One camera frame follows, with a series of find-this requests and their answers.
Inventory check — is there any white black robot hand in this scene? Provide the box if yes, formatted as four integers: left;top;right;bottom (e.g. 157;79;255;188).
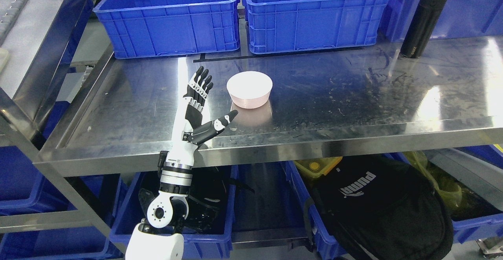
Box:
182;65;239;151

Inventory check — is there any pink plastic bowl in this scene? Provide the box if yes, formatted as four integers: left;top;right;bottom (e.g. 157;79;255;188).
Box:
226;71;273;109

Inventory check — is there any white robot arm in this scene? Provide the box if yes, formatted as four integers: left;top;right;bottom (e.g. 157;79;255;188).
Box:
125;150;194;260

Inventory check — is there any steel shelf rack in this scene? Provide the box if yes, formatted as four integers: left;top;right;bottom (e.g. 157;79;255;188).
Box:
0;0;122;260

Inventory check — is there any blue plastic crate middle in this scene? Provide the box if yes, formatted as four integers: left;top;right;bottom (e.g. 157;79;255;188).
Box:
243;0;389;54

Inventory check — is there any black helmet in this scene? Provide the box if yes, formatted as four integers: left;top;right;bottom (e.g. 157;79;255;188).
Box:
144;166;232;234

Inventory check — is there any blue lower bin with helmet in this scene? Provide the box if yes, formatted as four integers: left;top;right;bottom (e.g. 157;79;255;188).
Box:
110;165;239;259

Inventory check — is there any yellow lid container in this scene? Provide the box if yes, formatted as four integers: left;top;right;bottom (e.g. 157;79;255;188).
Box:
293;157;343;179

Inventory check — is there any blue plastic crate left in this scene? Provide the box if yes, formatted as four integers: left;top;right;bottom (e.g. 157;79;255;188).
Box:
94;0;240;59

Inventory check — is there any black puma backpack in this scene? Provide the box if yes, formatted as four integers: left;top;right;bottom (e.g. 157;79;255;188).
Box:
310;154;454;260

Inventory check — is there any cream plastic tray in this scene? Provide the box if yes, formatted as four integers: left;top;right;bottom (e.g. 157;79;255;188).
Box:
0;48;10;73

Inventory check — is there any black thermos bottle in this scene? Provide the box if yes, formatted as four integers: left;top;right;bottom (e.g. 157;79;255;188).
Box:
400;0;447;59

